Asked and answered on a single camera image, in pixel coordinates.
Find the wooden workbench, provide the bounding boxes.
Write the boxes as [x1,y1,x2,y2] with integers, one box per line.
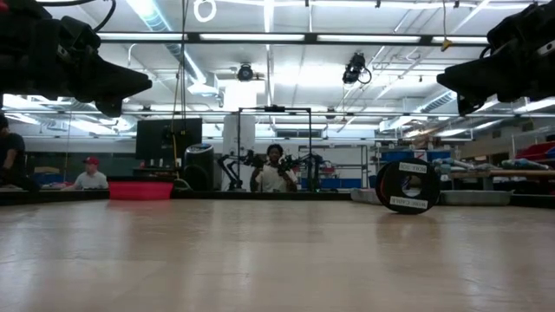
[449,168,555,192]

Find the background robot station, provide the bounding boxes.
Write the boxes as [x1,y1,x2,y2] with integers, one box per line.
[215,106,324,192]

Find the grey tool kit case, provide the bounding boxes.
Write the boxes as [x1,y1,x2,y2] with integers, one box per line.
[349,187,513,206]

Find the black overhead camera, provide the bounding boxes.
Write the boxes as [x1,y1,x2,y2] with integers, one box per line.
[236,63,256,82]

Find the black looped camera cable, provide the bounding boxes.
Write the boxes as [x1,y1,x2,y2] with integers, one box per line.
[34,0,117,34]

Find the black ceiling camera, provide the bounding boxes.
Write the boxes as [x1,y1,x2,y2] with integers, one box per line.
[342,52,373,86]

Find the black aluminium table frame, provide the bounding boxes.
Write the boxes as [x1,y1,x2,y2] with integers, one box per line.
[0,29,555,207]

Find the black monitor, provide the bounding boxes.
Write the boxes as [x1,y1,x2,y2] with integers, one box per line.
[135,117,204,160]

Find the person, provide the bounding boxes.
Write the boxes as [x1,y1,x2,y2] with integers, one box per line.
[251,143,300,192]
[62,155,109,192]
[0,114,41,192]

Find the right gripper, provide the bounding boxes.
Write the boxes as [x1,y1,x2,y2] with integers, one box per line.
[436,6,550,116]

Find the white hanging cable loop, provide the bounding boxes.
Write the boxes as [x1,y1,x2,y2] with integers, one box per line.
[193,0,218,23]

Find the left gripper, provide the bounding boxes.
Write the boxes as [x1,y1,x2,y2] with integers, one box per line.
[55,16,153,118]

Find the red plastic crate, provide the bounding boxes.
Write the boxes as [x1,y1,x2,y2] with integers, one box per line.
[514,141,555,161]

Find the black wire spool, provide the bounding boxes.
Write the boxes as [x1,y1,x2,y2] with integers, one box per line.
[375,158,442,216]

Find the red plastic bin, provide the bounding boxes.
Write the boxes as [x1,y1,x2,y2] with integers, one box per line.
[107,174,175,201]

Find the yellow hanging cord end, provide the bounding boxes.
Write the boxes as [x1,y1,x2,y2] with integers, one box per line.
[441,0,454,52]

